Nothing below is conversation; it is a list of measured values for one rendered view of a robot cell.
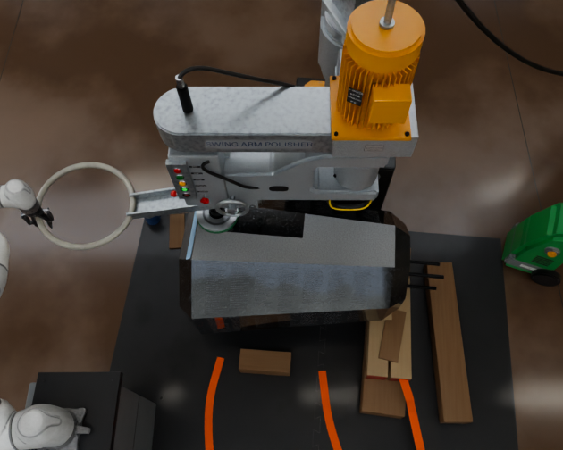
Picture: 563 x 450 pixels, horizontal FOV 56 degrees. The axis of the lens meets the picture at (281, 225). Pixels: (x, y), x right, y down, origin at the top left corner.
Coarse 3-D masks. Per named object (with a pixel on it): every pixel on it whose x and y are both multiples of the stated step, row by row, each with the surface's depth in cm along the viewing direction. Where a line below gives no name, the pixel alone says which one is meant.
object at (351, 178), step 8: (336, 168) 225; (344, 168) 217; (352, 168) 214; (360, 168) 213; (368, 168) 213; (376, 168) 218; (336, 176) 230; (344, 176) 222; (352, 176) 219; (360, 176) 218; (368, 176) 220; (376, 176) 229; (344, 184) 228; (352, 184) 225; (360, 184) 224; (368, 184) 227
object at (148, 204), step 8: (144, 192) 265; (152, 192) 264; (160, 192) 263; (168, 192) 263; (136, 200) 270; (144, 200) 268; (152, 200) 267; (160, 200) 265; (168, 200) 264; (176, 200) 262; (184, 200) 261; (240, 200) 246; (136, 208) 268; (144, 208) 266; (152, 208) 265; (160, 208) 263; (168, 208) 256; (176, 208) 255; (184, 208) 255; (192, 208) 254; (200, 208) 254; (208, 208) 254; (136, 216) 263; (144, 216) 263; (152, 216) 263
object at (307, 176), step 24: (240, 168) 219; (264, 168) 218; (288, 168) 213; (312, 168) 212; (240, 192) 231; (264, 192) 231; (288, 192) 230; (312, 192) 230; (336, 192) 232; (360, 192) 231
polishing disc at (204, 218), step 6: (204, 210) 272; (198, 216) 270; (204, 216) 270; (228, 216) 270; (204, 222) 269; (210, 222) 269; (216, 222) 269; (222, 222) 269; (228, 222) 268; (234, 222) 270; (204, 228) 269; (210, 228) 267; (216, 228) 267; (222, 228) 267; (228, 228) 268
